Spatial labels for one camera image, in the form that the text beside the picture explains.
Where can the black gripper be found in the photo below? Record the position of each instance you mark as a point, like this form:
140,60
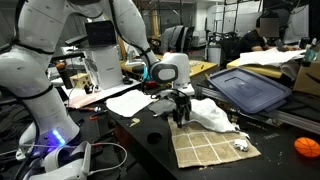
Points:
181,101

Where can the white towel with dark trim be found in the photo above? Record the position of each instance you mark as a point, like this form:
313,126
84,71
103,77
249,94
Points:
211,115

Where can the tan checked towel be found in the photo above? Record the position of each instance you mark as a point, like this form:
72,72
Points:
203,146

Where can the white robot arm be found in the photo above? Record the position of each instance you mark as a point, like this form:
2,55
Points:
36,66

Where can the red plastic bowl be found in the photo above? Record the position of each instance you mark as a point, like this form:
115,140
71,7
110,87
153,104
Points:
152,84

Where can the tan tape scrap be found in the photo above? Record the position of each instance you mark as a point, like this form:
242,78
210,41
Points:
134,122

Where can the light wooden table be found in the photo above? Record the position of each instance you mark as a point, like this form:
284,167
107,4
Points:
200,66

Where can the plain white towel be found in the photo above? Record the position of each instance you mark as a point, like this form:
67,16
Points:
128,101

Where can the teal plastic cup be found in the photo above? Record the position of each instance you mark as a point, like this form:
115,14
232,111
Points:
145,74

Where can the white paper scrap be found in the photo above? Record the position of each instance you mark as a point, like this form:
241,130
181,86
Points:
245,134

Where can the crumpled silver foil ball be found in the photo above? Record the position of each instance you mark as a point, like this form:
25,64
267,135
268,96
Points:
241,144

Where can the blue plastic bin lid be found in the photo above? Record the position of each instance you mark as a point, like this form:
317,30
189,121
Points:
248,88

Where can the grey jacket on chair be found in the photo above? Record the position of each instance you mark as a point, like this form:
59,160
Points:
175,38

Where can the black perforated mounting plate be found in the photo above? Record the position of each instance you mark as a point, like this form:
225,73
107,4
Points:
96,130

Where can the yellow foam slab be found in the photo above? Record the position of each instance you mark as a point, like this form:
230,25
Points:
256,70

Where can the white computer box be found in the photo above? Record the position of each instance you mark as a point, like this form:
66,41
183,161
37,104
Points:
105,68

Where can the pink flat board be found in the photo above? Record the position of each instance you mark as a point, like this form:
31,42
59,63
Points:
86,98

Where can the person in black shirt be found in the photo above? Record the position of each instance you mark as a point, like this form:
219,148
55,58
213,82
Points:
253,40

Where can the stack of white papers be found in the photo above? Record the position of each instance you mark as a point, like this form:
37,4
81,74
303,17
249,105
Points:
270,56

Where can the small dotted cardboard box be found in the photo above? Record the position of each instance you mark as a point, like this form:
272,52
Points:
80,80

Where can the black monitor screen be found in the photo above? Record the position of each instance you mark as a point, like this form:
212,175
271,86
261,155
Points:
100,33

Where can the white VR headset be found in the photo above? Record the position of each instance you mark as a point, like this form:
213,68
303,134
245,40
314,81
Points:
66,163

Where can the dark bottle with orange cap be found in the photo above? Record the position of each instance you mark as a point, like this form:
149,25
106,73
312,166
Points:
64,75

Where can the orange toy basketball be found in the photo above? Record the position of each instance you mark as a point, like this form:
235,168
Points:
307,147

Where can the printed cardboard shipping box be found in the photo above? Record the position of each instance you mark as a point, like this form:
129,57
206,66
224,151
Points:
308,80

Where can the aluminium frame rail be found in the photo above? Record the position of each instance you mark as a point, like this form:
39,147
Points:
293,118

